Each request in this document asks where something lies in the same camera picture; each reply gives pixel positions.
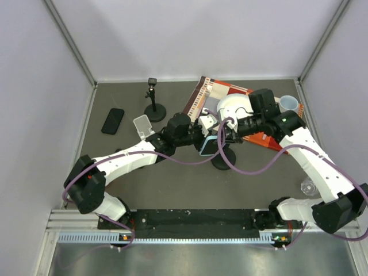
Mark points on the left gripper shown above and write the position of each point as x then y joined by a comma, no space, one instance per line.
202,137

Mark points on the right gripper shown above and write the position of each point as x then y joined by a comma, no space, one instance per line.
232,136

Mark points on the blue case phone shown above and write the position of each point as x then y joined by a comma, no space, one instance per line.
209,146

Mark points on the black round phone stand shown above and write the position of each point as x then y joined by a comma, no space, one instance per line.
219,163

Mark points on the white folding phone stand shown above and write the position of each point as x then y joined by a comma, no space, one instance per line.
143,126

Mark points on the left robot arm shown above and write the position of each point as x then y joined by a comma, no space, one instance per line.
85,184

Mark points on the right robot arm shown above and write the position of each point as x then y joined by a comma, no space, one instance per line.
341,198

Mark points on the white plate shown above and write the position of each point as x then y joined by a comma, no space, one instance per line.
235,100

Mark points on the patterned orange placemat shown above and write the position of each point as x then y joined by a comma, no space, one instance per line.
207,94

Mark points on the light blue mug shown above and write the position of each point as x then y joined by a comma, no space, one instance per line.
287,102

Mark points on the clear plastic cup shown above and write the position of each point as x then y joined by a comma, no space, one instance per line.
308,187

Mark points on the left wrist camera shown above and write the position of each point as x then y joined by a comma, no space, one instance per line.
207,123

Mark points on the black camera stand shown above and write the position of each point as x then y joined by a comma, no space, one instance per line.
155,111

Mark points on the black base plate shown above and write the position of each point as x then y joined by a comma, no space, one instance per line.
198,223

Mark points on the slotted cable duct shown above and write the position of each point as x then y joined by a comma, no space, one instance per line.
121,237

